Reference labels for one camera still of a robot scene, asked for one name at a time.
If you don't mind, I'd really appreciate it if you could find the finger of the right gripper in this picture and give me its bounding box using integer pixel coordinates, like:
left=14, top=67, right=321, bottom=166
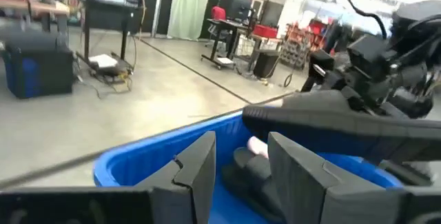
left=301, top=50, right=345, bottom=92

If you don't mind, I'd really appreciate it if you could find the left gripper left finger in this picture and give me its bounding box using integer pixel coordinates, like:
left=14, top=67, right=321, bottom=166
left=134, top=131, right=217, bottom=224

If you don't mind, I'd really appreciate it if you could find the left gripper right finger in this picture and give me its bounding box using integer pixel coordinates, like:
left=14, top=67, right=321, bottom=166
left=268, top=131, right=390, bottom=224

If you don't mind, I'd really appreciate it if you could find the black slide sandal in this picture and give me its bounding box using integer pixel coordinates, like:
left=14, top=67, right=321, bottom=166
left=240, top=89, right=441, bottom=165
left=216, top=146, right=287, bottom=223

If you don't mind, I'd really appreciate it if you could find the black trash bin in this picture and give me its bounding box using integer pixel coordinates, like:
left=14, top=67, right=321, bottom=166
left=253, top=49, right=282, bottom=79

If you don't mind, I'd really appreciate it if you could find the blue plastic bin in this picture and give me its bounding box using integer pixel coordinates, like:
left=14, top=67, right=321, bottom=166
left=92, top=110, right=404, bottom=224

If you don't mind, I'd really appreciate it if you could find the red plastic bin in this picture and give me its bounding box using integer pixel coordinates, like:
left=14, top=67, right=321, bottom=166
left=252, top=24, right=279, bottom=39

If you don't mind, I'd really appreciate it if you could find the red storage shelving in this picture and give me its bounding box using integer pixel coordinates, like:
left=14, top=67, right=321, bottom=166
left=285, top=17, right=334, bottom=70

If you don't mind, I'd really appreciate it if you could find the black office desk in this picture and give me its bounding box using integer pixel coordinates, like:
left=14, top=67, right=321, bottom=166
left=201, top=17, right=263, bottom=70

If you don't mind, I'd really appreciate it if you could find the red bag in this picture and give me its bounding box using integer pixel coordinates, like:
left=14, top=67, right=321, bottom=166
left=210, top=6, right=227, bottom=21

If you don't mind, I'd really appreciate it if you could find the pale green curtain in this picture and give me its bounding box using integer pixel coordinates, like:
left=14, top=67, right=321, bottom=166
left=167, top=0, right=214, bottom=42

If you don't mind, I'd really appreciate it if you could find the white flat box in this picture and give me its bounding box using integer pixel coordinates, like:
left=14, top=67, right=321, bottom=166
left=88, top=54, right=119, bottom=69

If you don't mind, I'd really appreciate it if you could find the black cart table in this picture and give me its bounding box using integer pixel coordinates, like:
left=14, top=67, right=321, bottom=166
left=81, top=0, right=141, bottom=79

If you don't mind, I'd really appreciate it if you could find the black and blue case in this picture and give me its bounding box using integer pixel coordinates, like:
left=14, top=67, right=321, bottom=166
left=0, top=32, right=75, bottom=100

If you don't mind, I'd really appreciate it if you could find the wooden workbench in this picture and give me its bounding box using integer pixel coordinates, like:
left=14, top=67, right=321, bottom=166
left=0, top=0, right=71, bottom=35

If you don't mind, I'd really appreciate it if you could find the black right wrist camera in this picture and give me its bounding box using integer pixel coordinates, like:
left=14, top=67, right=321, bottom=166
left=346, top=34, right=397, bottom=77

